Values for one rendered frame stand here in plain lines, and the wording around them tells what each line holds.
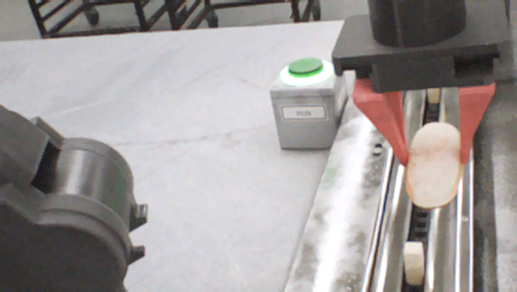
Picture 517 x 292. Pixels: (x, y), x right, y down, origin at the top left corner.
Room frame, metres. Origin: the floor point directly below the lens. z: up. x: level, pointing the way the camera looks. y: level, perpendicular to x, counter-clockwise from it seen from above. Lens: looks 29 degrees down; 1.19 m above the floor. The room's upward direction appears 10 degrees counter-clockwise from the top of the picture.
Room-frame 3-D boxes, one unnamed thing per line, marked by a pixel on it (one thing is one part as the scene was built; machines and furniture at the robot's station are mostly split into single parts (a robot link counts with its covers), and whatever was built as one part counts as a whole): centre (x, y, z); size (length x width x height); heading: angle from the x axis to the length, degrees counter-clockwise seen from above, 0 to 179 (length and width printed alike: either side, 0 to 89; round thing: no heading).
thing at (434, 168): (0.37, -0.09, 0.94); 0.10 x 0.04 x 0.01; 162
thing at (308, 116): (0.64, -0.03, 0.84); 0.08 x 0.08 x 0.11; 71
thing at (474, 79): (0.37, -0.10, 0.99); 0.07 x 0.07 x 0.09; 72
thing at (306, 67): (0.64, -0.03, 0.90); 0.04 x 0.04 x 0.02
